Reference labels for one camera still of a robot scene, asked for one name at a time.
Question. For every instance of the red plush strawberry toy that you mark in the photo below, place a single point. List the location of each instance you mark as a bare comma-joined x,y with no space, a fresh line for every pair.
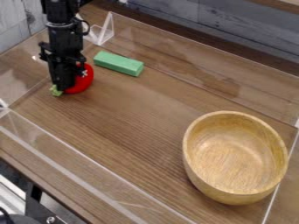
83,82

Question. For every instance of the black metal table clamp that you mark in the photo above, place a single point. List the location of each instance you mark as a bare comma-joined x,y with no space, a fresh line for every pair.
36,210

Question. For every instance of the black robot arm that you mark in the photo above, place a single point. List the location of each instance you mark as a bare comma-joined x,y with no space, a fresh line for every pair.
59,12

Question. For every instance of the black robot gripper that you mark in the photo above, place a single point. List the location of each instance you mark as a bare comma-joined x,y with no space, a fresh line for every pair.
61,52

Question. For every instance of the green rectangular block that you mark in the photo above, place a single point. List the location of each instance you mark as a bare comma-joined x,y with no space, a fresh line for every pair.
119,63

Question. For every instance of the wooden bowl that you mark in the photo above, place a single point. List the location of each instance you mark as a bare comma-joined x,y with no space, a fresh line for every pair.
234,156

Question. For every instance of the clear acrylic tray wall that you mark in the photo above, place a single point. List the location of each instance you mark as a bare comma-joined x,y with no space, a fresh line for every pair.
99,195

